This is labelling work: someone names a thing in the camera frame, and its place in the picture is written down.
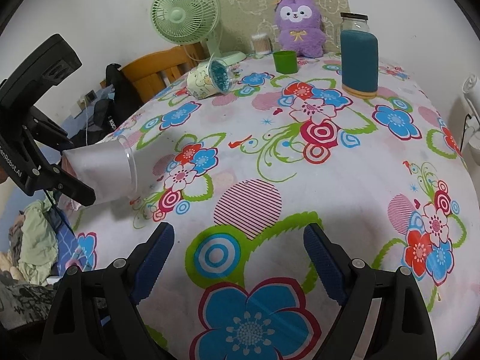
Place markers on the translucent plastic cup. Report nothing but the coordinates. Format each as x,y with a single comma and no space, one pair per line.
101,172

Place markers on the teal cylindrical speaker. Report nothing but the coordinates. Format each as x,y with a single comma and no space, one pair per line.
358,60

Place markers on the black bag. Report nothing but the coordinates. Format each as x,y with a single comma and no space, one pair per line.
108,108

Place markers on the wooden chair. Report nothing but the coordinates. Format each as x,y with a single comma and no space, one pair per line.
157,73

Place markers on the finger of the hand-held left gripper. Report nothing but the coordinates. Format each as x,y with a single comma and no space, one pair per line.
73,183

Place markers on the pile of clothes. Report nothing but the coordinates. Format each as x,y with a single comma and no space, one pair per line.
30,240

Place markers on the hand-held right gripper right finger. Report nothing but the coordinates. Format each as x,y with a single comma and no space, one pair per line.
323,258

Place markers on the cotton swab container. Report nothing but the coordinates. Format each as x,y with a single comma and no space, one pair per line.
260,44

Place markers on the floral tablecloth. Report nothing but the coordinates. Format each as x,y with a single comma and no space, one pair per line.
300,180

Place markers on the purple plush toy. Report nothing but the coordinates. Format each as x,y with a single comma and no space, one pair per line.
299,22

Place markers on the green desk fan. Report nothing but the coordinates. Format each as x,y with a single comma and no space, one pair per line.
187,18

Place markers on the small green cup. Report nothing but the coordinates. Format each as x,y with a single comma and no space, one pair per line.
285,62

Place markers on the patterned cup with teal strainer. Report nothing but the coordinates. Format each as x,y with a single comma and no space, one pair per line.
210,78

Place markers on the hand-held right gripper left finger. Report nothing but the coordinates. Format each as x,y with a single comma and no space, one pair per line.
157,252

